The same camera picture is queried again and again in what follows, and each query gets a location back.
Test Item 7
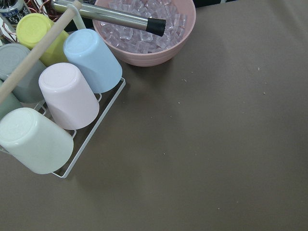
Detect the pink bowl with ice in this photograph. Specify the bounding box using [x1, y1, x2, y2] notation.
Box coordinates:
[93, 0, 196, 67]

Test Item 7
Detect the pink plastic cup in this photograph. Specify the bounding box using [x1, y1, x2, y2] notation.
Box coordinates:
[38, 63, 99, 130]

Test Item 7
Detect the blue plastic cup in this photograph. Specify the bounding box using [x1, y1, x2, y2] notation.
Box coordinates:
[63, 29, 122, 93]

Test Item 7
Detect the white plastic cup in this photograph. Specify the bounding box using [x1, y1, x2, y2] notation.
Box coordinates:
[0, 107, 74, 174]

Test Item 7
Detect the grey plastic cup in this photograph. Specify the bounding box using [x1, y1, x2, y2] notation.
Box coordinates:
[0, 43, 46, 104]

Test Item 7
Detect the green plastic cup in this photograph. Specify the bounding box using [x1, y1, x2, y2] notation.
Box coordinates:
[0, 93, 23, 119]

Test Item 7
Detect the yellow plastic cup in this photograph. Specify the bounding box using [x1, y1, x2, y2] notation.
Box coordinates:
[16, 13, 69, 66]

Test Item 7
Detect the wooden rack handle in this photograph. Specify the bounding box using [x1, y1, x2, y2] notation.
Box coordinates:
[0, 0, 80, 102]

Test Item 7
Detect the white wire cup rack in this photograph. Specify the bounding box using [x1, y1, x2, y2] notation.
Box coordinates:
[0, 4, 127, 179]

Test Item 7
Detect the copper wire bottle basket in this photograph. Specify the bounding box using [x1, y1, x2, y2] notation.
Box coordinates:
[0, 0, 62, 43]

